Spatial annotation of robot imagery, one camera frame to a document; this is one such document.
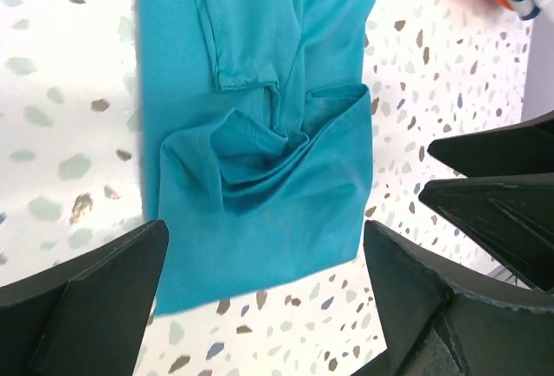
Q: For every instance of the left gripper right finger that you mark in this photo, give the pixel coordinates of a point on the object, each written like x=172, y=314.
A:
x=441, y=318

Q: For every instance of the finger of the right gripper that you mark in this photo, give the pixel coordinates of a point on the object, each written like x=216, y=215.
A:
x=520, y=149
x=510, y=217

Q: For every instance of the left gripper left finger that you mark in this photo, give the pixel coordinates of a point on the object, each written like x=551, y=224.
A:
x=86, y=316

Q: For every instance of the teal t-shirt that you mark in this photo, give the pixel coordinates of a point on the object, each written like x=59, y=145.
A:
x=257, y=140

